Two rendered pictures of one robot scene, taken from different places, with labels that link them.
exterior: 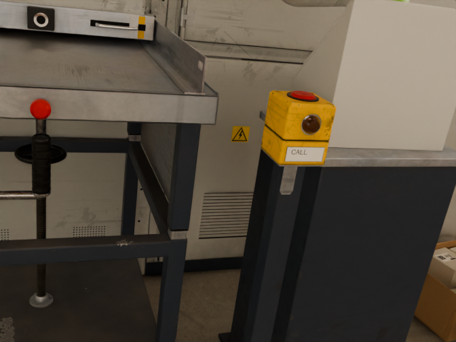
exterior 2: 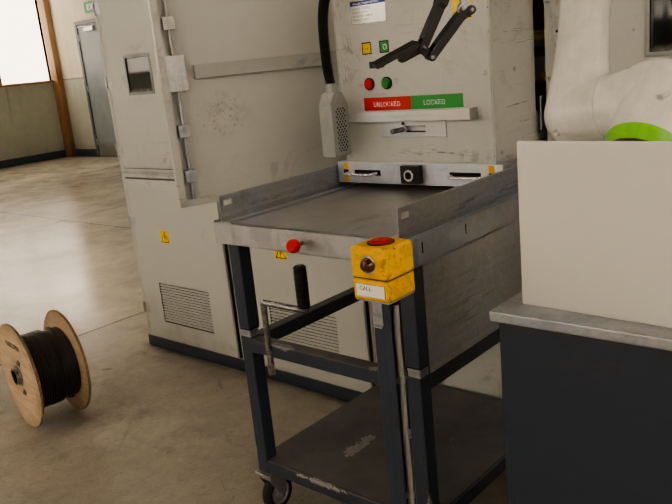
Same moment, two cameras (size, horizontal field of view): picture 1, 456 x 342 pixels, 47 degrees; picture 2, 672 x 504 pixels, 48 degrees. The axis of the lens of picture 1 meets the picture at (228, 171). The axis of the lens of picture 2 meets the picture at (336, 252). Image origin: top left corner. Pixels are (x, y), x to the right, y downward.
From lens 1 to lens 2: 123 cm
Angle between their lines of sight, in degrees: 60
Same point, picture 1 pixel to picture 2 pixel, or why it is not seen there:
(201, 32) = not seen: hidden behind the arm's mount
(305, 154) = (370, 291)
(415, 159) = (612, 332)
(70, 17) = (434, 172)
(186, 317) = not seen: outside the picture
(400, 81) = (596, 233)
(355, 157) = (531, 316)
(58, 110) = (312, 248)
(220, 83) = not seen: hidden behind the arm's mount
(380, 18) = (550, 162)
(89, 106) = (328, 246)
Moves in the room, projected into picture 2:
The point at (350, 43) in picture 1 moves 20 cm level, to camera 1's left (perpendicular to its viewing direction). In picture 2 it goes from (523, 190) to (454, 179)
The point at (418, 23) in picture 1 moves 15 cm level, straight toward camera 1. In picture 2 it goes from (599, 163) to (512, 175)
